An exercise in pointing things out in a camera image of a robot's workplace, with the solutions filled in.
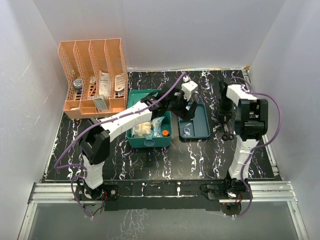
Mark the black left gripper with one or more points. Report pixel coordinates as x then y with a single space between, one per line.
185 114

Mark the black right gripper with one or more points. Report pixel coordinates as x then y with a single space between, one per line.
222 113

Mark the black scissors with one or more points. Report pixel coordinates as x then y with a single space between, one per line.
227 135

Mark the clear small packet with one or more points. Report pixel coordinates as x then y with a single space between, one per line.
186 131

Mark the brown bottle orange cap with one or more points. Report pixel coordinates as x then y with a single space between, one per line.
165 133

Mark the dark teal divider tray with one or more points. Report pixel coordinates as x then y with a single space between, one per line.
200 129

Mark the blue cotton swab bag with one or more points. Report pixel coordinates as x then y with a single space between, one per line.
157 123

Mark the beige gauze packet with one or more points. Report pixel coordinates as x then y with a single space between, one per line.
143 130

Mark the teal medicine kit box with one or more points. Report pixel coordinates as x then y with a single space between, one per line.
149 141

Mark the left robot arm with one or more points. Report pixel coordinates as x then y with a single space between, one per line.
96 139

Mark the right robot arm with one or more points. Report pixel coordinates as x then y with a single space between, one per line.
245 118

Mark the white paper packet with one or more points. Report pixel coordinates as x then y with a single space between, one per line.
104 84

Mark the white stapler box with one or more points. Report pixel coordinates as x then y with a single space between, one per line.
100 104

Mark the peach plastic file organizer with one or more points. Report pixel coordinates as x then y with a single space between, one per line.
85 59

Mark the round blue white tin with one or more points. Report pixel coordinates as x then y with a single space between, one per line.
78 83

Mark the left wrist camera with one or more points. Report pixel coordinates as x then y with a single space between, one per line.
188 87

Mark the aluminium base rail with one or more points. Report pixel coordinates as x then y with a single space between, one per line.
164 211

